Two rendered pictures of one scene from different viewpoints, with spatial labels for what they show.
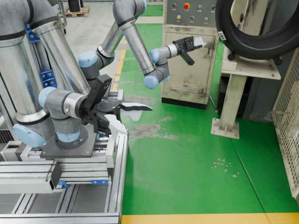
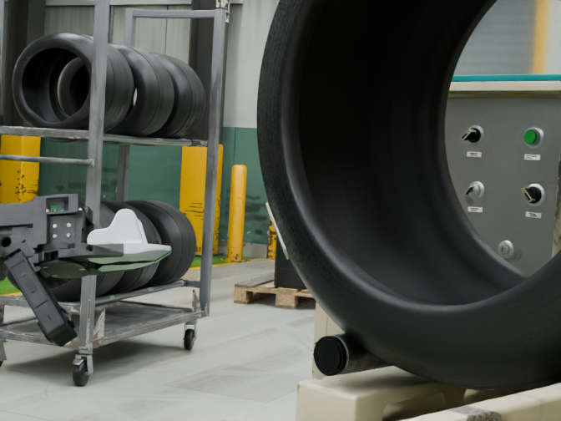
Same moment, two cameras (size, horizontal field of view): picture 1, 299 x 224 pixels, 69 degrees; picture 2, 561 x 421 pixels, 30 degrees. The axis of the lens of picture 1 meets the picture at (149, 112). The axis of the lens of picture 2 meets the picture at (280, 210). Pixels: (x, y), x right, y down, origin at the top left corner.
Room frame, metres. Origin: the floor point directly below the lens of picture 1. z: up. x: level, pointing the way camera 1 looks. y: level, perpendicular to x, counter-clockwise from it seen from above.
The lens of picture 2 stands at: (0.30, -0.98, 1.12)
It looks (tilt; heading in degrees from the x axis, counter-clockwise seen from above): 3 degrees down; 26
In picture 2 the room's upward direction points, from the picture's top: 3 degrees clockwise
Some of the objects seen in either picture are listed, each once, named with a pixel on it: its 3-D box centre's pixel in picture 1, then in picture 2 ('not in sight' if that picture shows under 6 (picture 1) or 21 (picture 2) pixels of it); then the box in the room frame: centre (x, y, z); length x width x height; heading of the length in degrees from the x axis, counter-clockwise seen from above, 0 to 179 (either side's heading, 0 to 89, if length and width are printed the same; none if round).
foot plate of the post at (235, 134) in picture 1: (225, 126); not in sight; (1.74, -0.78, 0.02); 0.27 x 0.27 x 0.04; 72
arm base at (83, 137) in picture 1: (69, 130); not in sight; (0.78, 0.37, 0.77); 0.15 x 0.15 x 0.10
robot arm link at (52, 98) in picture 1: (58, 101); not in sight; (0.59, 0.29, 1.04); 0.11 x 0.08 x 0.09; 65
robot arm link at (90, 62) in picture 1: (89, 64); not in sight; (1.28, 0.37, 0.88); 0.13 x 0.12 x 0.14; 154
